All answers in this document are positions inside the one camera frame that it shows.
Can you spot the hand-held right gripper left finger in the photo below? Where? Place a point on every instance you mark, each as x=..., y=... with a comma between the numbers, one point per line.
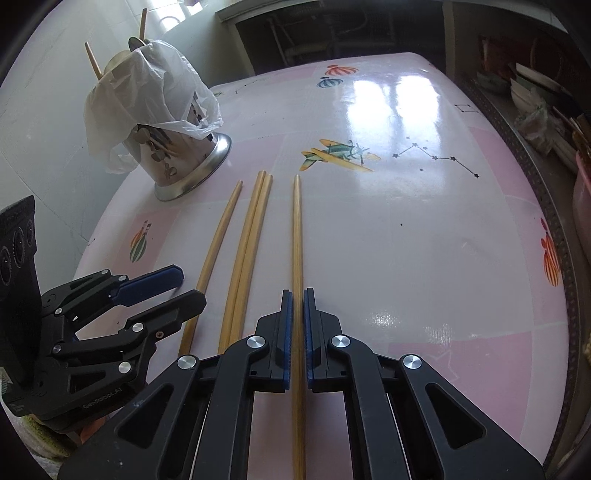
x=287, y=332

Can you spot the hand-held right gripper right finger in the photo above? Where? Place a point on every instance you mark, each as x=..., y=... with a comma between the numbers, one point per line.
x=309, y=332

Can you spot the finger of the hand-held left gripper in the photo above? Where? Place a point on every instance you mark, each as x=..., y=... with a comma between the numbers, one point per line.
x=152, y=282
x=175, y=309

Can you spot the wooden chopstick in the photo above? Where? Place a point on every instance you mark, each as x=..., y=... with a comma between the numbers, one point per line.
x=93, y=60
x=298, y=240
x=253, y=249
x=243, y=249
x=214, y=258
x=143, y=25

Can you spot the printed metal utensil holder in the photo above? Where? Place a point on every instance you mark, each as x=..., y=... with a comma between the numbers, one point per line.
x=184, y=159

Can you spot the pink printed tablecloth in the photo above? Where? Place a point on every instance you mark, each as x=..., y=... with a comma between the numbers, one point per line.
x=415, y=230

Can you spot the white plastic bag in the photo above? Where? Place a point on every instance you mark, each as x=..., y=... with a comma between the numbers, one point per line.
x=147, y=87

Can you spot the under-counter pipes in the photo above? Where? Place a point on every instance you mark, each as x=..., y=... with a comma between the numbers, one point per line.
x=332, y=37

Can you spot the concrete kitchen counter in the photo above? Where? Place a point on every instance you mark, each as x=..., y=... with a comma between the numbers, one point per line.
x=415, y=9

